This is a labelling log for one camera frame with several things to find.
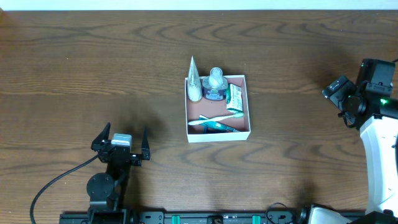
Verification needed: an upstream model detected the white Pantene tube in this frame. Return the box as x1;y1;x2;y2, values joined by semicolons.
187;57;202;103

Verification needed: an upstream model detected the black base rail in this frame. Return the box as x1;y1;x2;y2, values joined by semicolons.
59;207;310;224

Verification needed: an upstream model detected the white box with pink interior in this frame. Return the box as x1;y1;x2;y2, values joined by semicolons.
185;75;251;143

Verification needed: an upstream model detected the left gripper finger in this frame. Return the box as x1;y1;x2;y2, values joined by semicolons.
141;128;150;161
91;122;111;152

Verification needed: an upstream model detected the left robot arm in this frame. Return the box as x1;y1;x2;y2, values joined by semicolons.
85;123;150;224

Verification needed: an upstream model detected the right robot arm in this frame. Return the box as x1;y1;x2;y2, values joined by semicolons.
322;75;397;223

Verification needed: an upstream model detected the green white soap bar package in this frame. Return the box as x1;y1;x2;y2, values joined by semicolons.
226;83;243;113

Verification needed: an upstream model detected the left black cable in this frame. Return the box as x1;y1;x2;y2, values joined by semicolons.
29;152;102;224

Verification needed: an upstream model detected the green white toothbrush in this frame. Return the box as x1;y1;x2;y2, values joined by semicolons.
188;113;244;126

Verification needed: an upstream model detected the blue soap pump bottle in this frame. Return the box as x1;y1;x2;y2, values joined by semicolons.
202;67;228;101

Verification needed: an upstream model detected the small teal toothpaste tube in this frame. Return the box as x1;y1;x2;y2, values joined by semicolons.
206;122;239;134

